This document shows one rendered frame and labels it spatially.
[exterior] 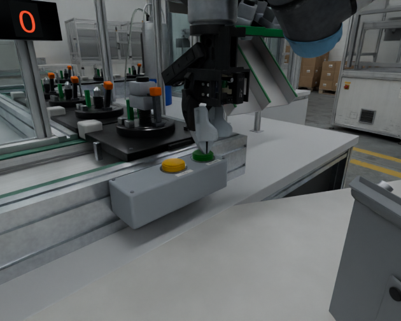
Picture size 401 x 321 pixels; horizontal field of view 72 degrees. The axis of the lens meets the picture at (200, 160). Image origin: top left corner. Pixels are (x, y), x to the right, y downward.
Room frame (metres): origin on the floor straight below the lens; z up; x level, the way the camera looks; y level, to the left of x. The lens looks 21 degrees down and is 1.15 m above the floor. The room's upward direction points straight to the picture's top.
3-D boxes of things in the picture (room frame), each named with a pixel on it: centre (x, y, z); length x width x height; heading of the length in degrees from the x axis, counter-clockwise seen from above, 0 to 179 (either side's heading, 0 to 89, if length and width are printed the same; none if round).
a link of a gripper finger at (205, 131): (0.46, -0.01, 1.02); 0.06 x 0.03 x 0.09; 43
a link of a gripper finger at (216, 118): (0.48, -0.03, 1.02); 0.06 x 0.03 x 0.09; 43
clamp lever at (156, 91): (0.62, 0.10, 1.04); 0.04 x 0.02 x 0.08; 43
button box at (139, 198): (0.44, 0.05, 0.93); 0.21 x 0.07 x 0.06; 133
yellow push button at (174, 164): (0.44, 0.05, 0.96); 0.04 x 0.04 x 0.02
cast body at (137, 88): (0.66, 0.14, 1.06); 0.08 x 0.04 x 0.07; 44
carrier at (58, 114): (0.84, 0.31, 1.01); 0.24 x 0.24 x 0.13; 44
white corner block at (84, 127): (0.66, 0.27, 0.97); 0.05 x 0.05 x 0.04; 43
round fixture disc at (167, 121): (0.65, 0.13, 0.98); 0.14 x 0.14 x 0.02
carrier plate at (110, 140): (0.65, 0.13, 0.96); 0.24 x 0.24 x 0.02; 43
